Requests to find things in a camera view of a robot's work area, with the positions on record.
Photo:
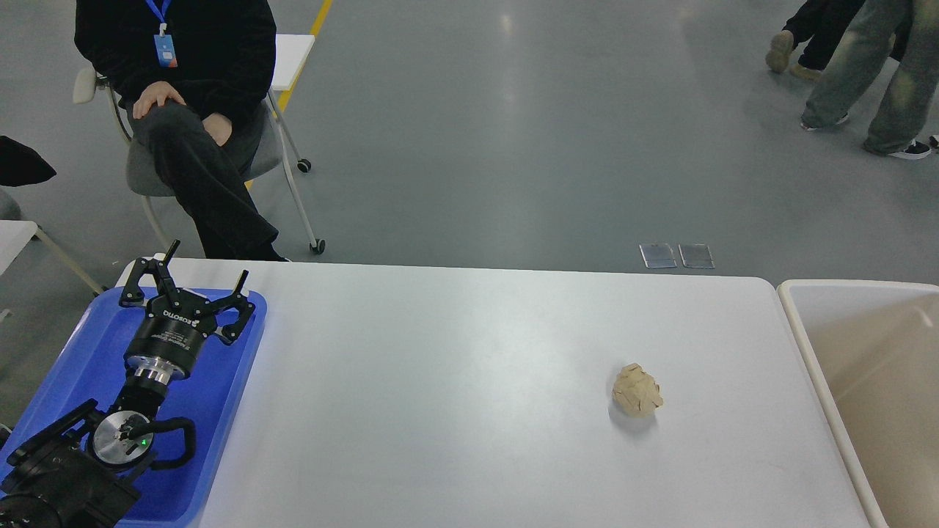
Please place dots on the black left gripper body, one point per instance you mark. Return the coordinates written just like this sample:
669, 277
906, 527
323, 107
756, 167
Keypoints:
176, 326

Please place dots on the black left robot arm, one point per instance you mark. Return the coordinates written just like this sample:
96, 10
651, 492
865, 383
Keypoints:
80, 471

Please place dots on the blue plastic tray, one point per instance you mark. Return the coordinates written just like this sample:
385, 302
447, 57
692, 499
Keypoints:
92, 366

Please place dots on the white side table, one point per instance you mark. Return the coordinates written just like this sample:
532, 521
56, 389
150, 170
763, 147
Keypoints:
47, 287

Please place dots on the black object left edge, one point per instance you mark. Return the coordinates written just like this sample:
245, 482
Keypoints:
21, 165

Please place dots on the seated person in black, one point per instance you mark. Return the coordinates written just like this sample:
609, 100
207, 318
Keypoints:
200, 121

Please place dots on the blue id badge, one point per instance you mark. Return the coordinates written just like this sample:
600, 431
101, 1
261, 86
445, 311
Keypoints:
165, 50

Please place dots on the white table behind chair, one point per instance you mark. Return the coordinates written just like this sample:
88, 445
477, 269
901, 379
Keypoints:
292, 51

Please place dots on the crumpled beige paper ball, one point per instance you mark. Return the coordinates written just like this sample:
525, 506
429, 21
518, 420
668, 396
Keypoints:
636, 392

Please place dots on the left metal floor plate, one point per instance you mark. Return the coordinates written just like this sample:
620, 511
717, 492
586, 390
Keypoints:
657, 255

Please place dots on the metal floor plate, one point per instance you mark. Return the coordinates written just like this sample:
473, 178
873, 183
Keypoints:
657, 255
696, 255

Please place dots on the right metal floor plate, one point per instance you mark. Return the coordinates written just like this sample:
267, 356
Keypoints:
696, 255

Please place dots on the beige plastic bin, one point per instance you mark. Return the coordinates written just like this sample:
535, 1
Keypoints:
871, 350

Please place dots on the standing person black trousers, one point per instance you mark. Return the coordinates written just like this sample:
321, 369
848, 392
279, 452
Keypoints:
808, 40

